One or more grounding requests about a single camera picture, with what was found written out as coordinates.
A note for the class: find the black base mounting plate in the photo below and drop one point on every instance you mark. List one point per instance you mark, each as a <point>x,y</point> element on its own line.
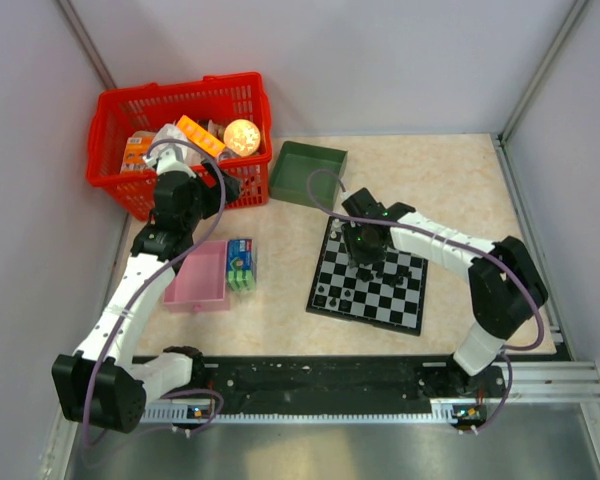
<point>315,385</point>

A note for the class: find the small orange carton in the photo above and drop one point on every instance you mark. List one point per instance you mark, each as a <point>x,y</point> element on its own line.
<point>135,150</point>

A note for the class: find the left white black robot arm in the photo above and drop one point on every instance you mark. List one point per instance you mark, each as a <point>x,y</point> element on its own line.
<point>99,384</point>

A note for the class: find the orange punched cardboard box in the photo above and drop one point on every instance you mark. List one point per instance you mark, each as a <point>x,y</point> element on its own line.
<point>200,136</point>

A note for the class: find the pink open drawer box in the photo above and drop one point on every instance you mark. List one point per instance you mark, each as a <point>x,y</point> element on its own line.
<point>200,284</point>

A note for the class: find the blue green packaged item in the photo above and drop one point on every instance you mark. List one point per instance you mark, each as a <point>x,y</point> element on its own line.
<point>241,270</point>

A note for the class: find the dark green open box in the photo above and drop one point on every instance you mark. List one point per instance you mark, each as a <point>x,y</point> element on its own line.
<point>295,163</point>

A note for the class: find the red plastic shopping basket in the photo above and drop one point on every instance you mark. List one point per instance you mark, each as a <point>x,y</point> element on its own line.
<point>222,99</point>

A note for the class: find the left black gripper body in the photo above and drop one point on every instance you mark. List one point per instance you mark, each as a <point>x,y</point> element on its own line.
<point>209,198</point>

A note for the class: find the white plastic bag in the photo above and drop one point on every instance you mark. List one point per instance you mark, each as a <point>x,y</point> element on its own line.
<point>169,132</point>

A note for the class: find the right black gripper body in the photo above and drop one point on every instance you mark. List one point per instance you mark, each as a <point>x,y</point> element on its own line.
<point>361,250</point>

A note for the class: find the black white chess board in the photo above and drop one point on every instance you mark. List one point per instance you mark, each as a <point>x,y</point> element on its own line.
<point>389,295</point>

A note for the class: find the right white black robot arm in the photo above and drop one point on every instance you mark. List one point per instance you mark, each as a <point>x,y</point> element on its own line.
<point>506,289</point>

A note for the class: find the orange round ball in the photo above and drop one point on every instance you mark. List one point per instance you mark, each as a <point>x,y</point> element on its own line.
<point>243,137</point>

